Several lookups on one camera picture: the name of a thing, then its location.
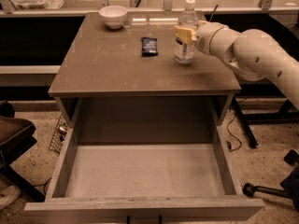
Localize clear plastic water bottle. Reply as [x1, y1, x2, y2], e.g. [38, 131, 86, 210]
[174, 0, 199, 65]

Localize wire mesh basket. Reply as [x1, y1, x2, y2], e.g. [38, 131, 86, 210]
[49, 116, 68, 154]

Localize black floor cable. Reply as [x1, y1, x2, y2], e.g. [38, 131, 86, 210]
[226, 110, 243, 152]

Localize dark chair at left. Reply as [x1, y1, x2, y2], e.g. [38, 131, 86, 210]
[0, 101, 45, 203]

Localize white ceramic bowl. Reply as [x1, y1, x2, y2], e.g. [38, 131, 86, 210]
[99, 6, 128, 29]

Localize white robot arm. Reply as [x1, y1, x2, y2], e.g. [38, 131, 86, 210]
[175, 21, 299, 109]

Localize black metal stand leg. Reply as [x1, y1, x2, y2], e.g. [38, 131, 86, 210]
[232, 98, 258, 148]

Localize black office chair base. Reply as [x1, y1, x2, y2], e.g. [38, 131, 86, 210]
[242, 148, 299, 212]

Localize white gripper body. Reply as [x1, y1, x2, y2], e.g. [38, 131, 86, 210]
[195, 22, 228, 56]

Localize dark blue snack packet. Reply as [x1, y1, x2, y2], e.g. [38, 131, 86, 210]
[141, 37, 158, 56]

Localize white cloth on floor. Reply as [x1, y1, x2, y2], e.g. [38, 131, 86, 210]
[0, 185, 21, 210]

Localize grey cabinet with glossy top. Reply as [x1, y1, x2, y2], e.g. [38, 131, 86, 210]
[49, 13, 240, 135]

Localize open grey top drawer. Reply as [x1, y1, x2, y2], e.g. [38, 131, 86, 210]
[23, 121, 265, 224]

